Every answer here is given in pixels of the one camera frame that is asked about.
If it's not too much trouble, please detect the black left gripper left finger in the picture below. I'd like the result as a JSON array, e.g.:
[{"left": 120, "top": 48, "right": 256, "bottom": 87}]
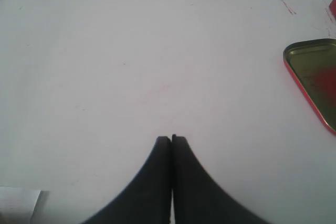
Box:
[{"left": 85, "top": 136, "right": 172, "bottom": 223}]

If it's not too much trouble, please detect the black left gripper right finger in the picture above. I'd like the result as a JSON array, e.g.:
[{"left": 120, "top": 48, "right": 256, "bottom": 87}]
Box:
[{"left": 171, "top": 134, "right": 267, "bottom": 223}]

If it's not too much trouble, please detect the white paper scrap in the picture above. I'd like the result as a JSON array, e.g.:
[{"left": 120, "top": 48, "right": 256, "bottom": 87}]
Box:
[{"left": 1, "top": 186, "right": 49, "bottom": 224}]

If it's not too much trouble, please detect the red plastic stamp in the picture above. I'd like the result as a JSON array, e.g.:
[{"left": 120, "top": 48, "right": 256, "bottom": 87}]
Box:
[{"left": 329, "top": 0, "right": 336, "bottom": 19}]

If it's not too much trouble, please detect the gold tin lid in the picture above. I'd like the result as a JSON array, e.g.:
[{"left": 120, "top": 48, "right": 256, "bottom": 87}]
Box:
[{"left": 283, "top": 38, "right": 335, "bottom": 134}]

